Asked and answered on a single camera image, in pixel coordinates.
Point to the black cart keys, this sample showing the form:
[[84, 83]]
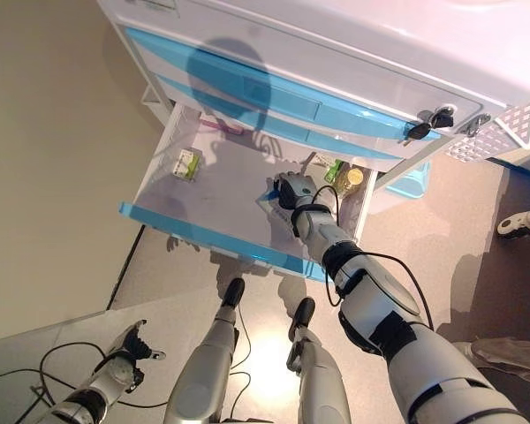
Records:
[[419, 131]]

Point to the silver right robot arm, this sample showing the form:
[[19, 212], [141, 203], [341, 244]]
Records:
[[380, 300]]

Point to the light blue waste bin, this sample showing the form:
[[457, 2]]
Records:
[[408, 181]]

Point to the silver robot leg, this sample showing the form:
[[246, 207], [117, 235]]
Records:
[[207, 371], [322, 380]]

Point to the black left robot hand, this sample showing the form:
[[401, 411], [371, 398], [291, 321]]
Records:
[[130, 349]]

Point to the white blue medical cart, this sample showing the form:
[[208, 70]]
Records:
[[358, 48]]

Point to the white shoe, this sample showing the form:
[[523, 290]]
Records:
[[464, 353]]

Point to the grey person trousers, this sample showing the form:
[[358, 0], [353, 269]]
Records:
[[512, 358]]

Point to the silver left robot leg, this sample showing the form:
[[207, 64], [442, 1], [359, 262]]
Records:
[[207, 371]]

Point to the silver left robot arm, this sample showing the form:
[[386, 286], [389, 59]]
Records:
[[101, 388]]

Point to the silver right robot leg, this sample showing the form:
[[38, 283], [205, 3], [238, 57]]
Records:
[[322, 380]]

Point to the white perforated side basket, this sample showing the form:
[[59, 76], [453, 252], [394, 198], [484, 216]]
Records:
[[490, 141]]

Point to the green white medicine box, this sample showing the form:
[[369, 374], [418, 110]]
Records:
[[187, 164]]

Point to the small green medicine box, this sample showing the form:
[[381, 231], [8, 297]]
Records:
[[332, 172]]

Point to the metal cart latch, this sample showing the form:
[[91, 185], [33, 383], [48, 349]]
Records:
[[474, 124]]

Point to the medicine bottle with yellow cap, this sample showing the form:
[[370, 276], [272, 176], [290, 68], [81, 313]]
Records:
[[351, 181]]

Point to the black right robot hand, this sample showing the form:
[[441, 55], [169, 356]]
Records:
[[296, 190]]

